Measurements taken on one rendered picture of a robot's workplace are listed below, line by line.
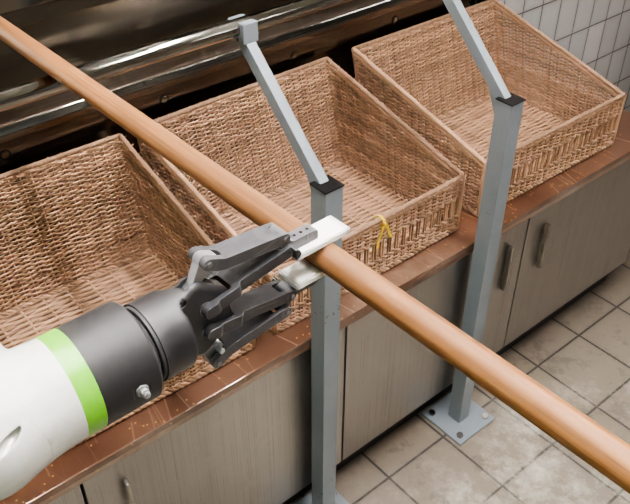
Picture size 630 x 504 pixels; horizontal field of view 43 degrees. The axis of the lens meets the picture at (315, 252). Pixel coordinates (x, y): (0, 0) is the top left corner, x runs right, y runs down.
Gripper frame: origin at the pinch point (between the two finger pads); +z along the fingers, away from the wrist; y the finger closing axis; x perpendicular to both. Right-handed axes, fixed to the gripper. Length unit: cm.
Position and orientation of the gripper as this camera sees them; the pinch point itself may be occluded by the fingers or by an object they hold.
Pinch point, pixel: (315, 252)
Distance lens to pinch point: 80.0
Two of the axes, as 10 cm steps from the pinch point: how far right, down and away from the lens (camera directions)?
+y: 0.0, 7.9, 6.1
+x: 6.6, 4.6, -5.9
